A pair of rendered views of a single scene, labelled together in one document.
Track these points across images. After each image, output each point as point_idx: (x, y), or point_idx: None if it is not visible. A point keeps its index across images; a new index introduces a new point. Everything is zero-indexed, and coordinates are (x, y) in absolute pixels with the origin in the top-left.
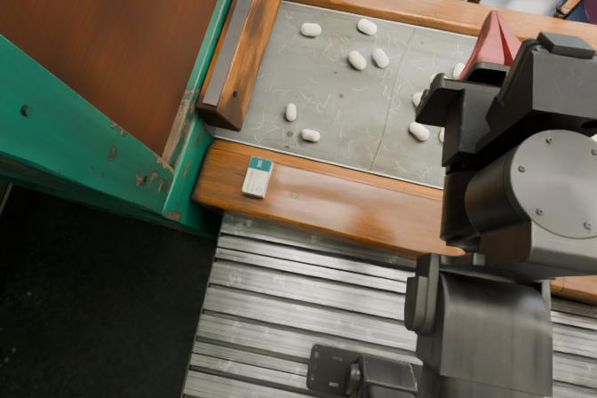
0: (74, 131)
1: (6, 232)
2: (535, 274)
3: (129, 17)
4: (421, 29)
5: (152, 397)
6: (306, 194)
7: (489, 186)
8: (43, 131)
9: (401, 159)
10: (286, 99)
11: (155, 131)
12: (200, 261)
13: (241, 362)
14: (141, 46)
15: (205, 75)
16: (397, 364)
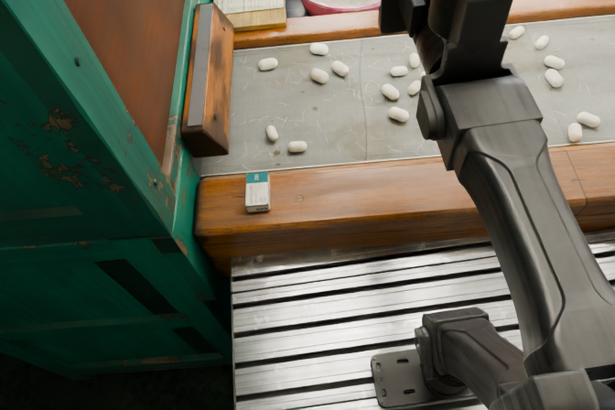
0: (104, 99)
1: None
2: (491, 40)
3: (123, 30)
4: (368, 39)
5: None
6: (311, 193)
7: None
8: (87, 85)
9: (392, 143)
10: (264, 125)
11: (152, 145)
12: (203, 404)
13: (296, 407)
14: (133, 59)
15: (183, 106)
16: (460, 308)
